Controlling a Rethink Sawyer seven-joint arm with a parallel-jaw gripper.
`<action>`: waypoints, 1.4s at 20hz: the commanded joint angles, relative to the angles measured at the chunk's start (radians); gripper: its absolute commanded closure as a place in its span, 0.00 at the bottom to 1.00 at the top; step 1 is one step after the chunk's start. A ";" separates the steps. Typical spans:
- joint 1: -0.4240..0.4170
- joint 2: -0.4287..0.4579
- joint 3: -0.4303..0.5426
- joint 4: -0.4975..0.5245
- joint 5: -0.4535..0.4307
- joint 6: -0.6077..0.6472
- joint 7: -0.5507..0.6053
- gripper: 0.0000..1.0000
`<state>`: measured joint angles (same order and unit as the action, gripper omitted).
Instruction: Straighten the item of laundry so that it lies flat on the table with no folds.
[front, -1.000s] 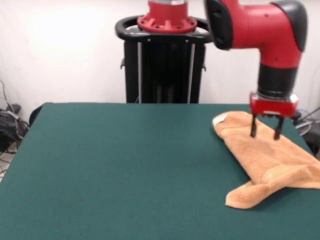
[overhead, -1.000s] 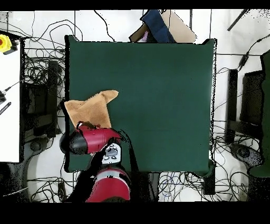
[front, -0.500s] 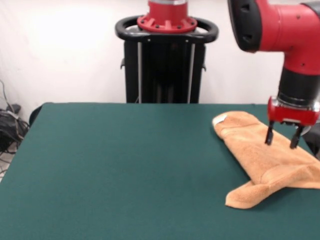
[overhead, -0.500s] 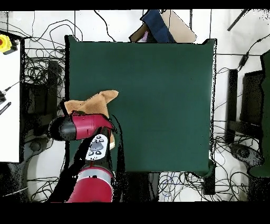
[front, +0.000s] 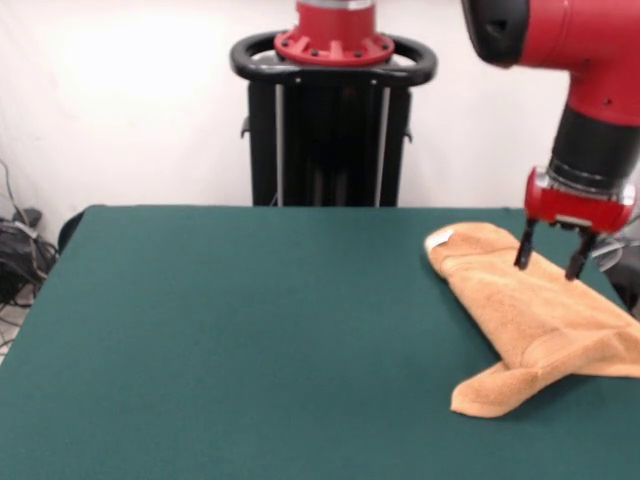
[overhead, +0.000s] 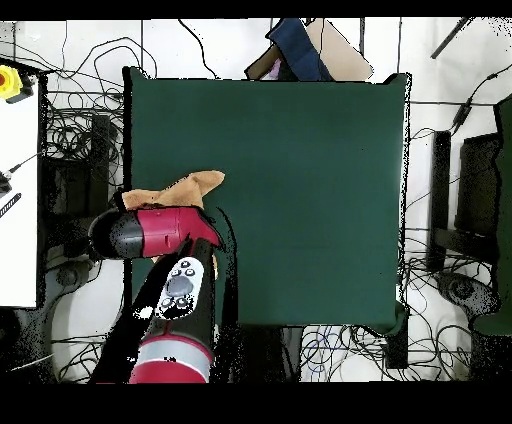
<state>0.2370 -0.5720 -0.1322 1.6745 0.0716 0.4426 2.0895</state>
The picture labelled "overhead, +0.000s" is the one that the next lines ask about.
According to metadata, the tan terry towel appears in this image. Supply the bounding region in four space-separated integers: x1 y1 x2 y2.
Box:
119 169 226 281

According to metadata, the dark green table cloth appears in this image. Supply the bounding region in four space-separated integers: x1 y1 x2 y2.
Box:
121 65 413 337

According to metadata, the pink cloth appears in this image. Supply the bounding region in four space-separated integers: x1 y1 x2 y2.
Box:
261 58 281 81

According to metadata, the black stand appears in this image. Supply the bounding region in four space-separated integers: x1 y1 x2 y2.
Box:
426 130 502 273
42 113 112 263

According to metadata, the dark blue cloth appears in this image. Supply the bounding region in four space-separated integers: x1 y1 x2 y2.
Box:
266 17 334 82

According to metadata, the brown cardboard box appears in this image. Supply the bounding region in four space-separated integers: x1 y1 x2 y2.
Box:
244 17 375 82

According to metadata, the white table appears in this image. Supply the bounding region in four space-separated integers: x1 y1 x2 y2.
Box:
0 73 41 309

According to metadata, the black ribbed strip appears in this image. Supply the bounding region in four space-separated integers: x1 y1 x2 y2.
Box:
0 192 22 219

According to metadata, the black rod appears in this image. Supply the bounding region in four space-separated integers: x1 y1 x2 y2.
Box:
430 16 474 60

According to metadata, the yellow emergency stop button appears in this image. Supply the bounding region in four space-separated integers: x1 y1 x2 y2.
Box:
0 64 35 105

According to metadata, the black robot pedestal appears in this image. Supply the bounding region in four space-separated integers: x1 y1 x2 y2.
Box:
215 324 303 381

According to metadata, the black power adapter cable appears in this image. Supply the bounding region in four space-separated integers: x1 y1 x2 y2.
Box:
449 62 512 135

